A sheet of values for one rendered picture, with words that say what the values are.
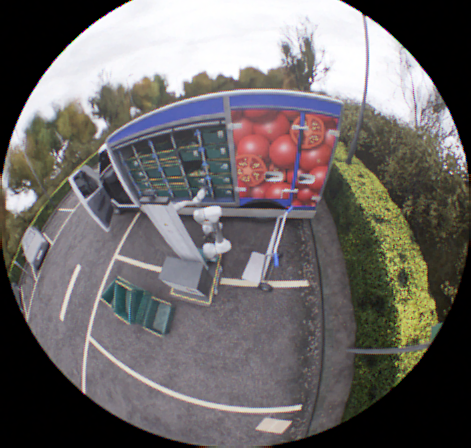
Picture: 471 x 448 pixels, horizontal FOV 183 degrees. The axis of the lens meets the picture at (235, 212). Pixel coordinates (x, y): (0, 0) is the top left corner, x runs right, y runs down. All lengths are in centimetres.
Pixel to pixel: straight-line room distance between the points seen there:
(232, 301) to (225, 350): 85
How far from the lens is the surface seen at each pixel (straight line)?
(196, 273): 184
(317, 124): 210
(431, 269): 416
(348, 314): 290
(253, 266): 267
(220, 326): 252
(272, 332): 251
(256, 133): 199
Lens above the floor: 248
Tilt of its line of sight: 46 degrees down
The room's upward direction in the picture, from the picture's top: 7 degrees counter-clockwise
